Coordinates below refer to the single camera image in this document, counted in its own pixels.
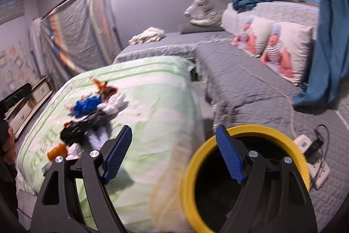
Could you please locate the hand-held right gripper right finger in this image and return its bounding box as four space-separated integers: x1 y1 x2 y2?
215 125 318 233

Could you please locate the beige cord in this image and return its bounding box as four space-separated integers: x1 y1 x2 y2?
237 62 298 140

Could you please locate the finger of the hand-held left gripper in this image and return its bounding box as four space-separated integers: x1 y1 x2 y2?
11 83 33 105

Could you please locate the baby print pillow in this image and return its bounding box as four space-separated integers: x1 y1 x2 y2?
260 21 316 86
231 16 276 58

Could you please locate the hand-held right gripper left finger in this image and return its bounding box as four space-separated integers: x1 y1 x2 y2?
29 125 133 233

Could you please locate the small white tissue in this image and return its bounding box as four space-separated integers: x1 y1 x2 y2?
66 144 84 160

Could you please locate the orange-brown cloth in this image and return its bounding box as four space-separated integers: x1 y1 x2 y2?
91 78 118 101

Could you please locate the patterned wall poster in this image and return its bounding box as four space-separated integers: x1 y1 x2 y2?
0 40 38 98

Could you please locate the cream crumpled cloth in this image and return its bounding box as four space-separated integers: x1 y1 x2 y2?
128 27 166 45

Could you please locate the blue cloth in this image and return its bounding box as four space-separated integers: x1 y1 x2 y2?
73 97 100 118

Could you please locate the pale crumpled paper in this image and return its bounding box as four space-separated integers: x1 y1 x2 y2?
87 130 110 151

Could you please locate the grey bolster pillow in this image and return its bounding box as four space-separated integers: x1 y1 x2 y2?
178 22 226 35

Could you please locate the white tiger plush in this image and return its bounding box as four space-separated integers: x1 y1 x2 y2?
183 0 228 26

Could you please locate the green printed blanket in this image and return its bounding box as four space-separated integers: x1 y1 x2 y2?
15 56 208 233

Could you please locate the striped cloth cover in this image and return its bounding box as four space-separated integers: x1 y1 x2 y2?
39 0 123 86

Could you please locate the yellow trash bin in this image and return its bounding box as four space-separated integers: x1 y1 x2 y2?
181 124 311 233

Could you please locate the person's left hand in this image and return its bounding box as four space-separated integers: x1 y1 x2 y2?
2 124 17 168

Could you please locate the white window blind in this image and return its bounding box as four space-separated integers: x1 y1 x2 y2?
0 0 26 24

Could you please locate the grey quilted sofa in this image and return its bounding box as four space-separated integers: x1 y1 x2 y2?
113 1 349 233

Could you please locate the white drawer cabinet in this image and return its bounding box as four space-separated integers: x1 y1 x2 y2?
5 77 56 138

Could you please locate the white cloth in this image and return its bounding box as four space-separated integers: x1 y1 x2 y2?
99 92 129 116
28 17 44 78

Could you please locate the white hanging cloth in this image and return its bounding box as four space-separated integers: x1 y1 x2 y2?
28 17 44 78

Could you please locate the white power strip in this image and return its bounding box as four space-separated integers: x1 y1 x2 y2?
293 134 331 190

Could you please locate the black charger with cable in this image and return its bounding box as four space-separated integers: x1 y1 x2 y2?
303 124 330 159

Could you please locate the small orange wrapper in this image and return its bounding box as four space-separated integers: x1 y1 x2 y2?
47 143 68 161

